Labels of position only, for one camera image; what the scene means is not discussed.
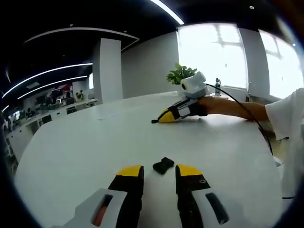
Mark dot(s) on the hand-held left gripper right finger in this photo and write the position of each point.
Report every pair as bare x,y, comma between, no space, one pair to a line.
190,185

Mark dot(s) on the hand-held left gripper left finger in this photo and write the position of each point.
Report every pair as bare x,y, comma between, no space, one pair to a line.
128,185

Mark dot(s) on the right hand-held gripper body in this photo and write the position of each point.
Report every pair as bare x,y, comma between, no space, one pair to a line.
193,86

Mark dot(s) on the black plastic buckle part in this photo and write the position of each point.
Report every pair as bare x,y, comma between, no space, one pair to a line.
154,121
163,165

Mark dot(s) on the person's right hand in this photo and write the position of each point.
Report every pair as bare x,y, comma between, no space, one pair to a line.
209,107

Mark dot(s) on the potted green plant white pot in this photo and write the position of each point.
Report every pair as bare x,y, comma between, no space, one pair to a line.
180,73

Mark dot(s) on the clear drinking bottle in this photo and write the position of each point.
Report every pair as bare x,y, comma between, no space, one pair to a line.
217,85

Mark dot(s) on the large bright window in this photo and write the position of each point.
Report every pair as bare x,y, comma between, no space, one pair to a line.
282,69
211,57

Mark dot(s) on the long curved ceiling light strip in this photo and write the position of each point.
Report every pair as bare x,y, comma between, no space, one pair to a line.
169,10

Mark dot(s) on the row of white office desks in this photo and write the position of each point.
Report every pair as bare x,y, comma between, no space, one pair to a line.
54,111

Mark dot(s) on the straight ceiling light strip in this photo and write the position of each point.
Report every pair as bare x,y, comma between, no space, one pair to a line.
54,84
45,74

